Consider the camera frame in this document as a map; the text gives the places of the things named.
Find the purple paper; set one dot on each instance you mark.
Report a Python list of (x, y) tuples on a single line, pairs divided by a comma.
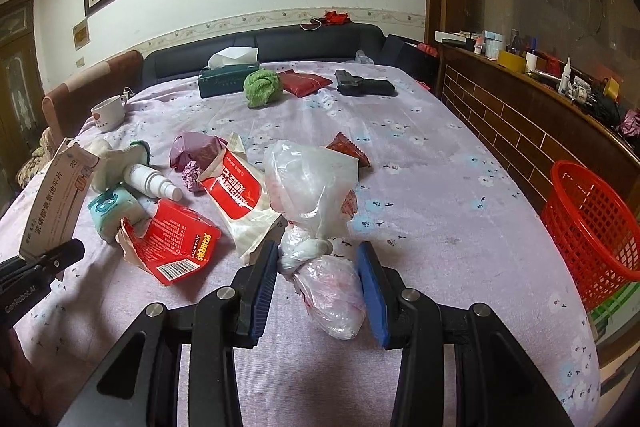
[(191, 177)]

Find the floral cushion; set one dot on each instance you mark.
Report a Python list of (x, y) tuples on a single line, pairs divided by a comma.
[(35, 157)]

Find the black remote-like object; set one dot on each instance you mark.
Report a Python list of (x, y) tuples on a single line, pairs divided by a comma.
[(362, 86)]

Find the knotted white plastic bag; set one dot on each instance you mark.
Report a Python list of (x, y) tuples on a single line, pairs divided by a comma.
[(327, 297)]

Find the white crumpled cloth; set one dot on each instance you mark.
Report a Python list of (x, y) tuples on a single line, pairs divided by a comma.
[(112, 162)]

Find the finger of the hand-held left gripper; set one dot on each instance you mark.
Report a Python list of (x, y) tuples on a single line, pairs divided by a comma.
[(60, 259)]

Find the green crate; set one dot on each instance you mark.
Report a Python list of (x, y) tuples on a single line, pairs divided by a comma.
[(617, 307)]

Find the small wall plaque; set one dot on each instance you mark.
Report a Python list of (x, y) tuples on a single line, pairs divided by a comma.
[(81, 36)]

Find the red plastic basket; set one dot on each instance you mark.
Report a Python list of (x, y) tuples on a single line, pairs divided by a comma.
[(592, 227)]

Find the red pouch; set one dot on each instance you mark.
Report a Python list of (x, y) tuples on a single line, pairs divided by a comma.
[(302, 83)]

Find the teal cartoon tissue pack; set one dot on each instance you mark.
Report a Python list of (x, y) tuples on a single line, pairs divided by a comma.
[(112, 212)]

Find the dark green tissue box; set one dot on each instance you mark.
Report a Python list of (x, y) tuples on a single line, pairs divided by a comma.
[(222, 82)]

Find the pink cloth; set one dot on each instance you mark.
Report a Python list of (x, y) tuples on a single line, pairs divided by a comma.
[(630, 123)]

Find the torn red carton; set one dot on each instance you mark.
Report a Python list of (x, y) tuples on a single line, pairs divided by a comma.
[(175, 242)]

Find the flat white box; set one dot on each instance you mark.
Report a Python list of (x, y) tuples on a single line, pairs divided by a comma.
[(452, 36)]

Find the white medicine box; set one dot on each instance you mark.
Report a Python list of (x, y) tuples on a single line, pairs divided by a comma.
[(52, 202)]

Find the dark red snack wrapper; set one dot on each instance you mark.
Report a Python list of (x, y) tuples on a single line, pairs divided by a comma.
[(347, 149)]

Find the large translucent plastic bag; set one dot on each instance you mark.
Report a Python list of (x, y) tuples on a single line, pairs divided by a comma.
[(305, 184)]

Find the red cloth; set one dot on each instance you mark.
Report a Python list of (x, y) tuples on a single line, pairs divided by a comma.
[(336, 18)]

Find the small clear plastic bag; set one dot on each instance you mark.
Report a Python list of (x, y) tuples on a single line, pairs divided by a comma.
[(363, 56)]

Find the green towel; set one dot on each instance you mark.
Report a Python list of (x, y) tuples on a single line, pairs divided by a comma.
[(262, 88)]

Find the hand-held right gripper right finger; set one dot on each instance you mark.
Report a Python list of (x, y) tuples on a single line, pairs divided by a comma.
[(372, 302)]

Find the wooden door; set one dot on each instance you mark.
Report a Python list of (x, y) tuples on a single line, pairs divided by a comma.
[(17, 97)]

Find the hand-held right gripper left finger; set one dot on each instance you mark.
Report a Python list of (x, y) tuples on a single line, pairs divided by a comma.
[(259, 302)]

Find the white mug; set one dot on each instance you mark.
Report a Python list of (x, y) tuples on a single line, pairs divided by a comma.
[(107, 114)]

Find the black sofa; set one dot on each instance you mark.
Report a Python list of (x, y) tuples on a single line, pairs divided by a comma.
[(300, 47)]

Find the wooden brick-pattern cabinet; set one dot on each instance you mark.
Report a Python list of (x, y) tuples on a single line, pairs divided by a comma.
[(500, 117)]

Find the white cup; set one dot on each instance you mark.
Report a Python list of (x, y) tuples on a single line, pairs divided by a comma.
[(531, 62)]

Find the brown padded chair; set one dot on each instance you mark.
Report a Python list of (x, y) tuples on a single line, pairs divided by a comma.
[(90, 82)]

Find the white spray bottle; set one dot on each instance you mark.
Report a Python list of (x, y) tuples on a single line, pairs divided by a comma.
[(147, 181)]

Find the yellow box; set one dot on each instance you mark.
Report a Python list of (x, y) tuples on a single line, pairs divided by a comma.
[(510, 62)]

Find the white dropper bottle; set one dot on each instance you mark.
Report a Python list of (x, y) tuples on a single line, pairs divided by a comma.
[(566, 79)]

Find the stack of white boxes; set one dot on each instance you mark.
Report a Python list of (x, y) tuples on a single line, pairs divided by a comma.
[(494, 46)]

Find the dark cloth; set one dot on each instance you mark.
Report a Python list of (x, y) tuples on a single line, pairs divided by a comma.
[(602, 104)]

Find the red and white snack bag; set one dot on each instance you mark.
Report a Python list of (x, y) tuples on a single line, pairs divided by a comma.
[(237, 197)]

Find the black bag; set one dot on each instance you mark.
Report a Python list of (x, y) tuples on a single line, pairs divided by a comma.
[(407, 57)]

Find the purple plastic bag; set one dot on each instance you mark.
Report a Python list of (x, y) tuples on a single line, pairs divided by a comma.
[(192, 147)]

